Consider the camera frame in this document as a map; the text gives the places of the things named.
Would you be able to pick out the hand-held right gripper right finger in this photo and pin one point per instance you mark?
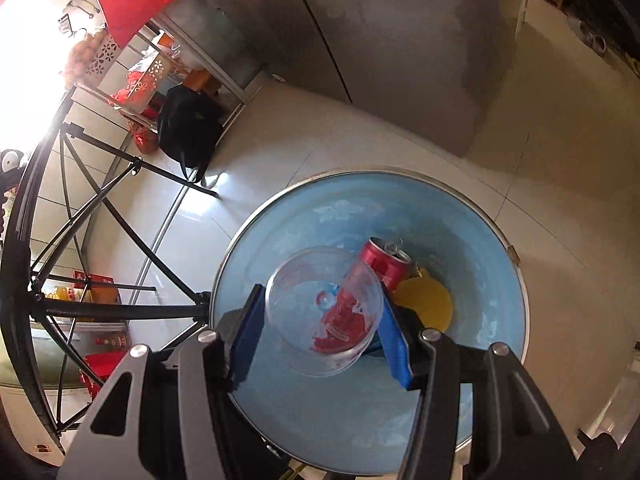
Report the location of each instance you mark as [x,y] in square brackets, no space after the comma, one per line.
[397,350]

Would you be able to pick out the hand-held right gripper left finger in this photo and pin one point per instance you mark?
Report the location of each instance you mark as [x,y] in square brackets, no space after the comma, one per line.
[247,340]

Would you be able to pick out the round yellow sponge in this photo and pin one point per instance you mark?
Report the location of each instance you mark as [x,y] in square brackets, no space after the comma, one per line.
[425,305]

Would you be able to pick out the clear plastic cup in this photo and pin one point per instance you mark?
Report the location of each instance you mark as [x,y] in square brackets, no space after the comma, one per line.
[300,320]

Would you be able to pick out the red drink can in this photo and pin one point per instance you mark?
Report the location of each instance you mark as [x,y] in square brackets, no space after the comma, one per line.
[385,265]

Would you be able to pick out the blue bin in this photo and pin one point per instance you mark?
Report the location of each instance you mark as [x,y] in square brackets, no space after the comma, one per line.
[450,240]

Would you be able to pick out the red box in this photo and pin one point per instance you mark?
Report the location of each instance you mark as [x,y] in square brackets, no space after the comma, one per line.
[105,367]

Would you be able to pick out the red bag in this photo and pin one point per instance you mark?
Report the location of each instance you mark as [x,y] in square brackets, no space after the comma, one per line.
[145,140]

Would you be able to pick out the black bag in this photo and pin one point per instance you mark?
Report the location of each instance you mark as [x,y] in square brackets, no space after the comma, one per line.
[187,120]

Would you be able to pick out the grey refrigerator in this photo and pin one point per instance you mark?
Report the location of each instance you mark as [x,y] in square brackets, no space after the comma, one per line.
[400,35]

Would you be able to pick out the white cutout basket cart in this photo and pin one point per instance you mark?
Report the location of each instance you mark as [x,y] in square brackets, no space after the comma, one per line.
[107,55]

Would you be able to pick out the black metal table frame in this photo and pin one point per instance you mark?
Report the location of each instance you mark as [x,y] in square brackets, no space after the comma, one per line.
[175,310]

